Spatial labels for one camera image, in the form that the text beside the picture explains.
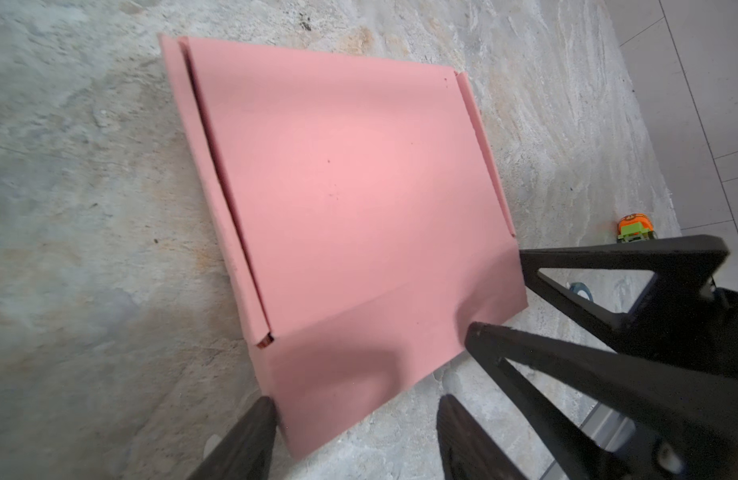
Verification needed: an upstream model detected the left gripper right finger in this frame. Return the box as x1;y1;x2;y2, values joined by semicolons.
436;394;526;480

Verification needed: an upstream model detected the pink paper box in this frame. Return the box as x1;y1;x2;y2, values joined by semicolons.
159;35;527;459

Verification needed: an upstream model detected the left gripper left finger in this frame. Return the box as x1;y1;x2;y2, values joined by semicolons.
188;396;278;480

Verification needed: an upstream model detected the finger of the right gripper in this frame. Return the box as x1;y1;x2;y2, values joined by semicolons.
520;235;738;380
465;322;738;479

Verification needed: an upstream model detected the orange green small toy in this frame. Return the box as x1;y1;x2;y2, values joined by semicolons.
617;213;657;243

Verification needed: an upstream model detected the blue poker chip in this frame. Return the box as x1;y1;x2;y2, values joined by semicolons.
569;282;593;301

